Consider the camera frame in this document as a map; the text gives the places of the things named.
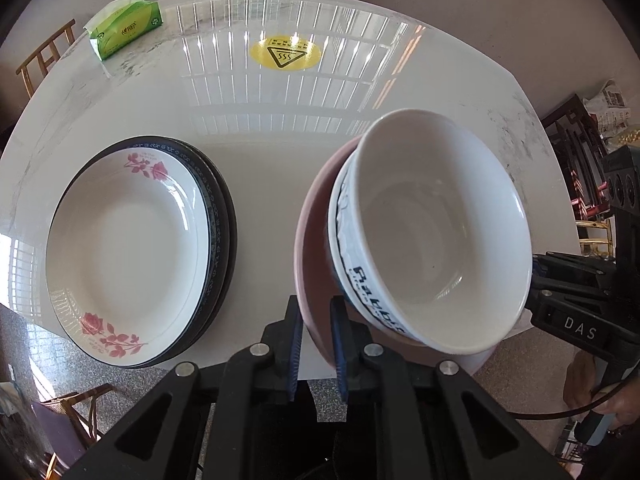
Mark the dark wood shelf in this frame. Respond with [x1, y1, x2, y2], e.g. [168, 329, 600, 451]
[539, 93, 622, 261]

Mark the light wooden chair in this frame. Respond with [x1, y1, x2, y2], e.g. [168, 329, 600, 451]
[15, 18, 76, 99]

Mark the white rose soup plate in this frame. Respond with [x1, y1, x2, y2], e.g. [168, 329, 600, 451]
[44, 149, 212, 362]

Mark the newspaper stack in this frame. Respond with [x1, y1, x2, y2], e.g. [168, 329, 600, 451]
[582, 79, 631, 139]

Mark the black cable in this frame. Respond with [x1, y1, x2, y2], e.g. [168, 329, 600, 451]
[508, 383, 626, 422]

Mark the green tissue pack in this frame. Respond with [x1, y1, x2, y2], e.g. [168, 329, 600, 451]
[85, 0, 163, 61]

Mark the right hand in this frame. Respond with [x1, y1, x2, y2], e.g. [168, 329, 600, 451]
[563, 350, 640, 429]

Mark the white bowl blue base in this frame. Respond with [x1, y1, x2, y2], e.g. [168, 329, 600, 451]
[328, 110, 533, 356]

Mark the large pink bowl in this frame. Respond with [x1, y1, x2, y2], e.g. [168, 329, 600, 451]
[293, 134, 532, 377]

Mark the yellow warning sticker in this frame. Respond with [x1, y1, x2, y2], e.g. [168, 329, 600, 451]
[250, 35, 322, 72]

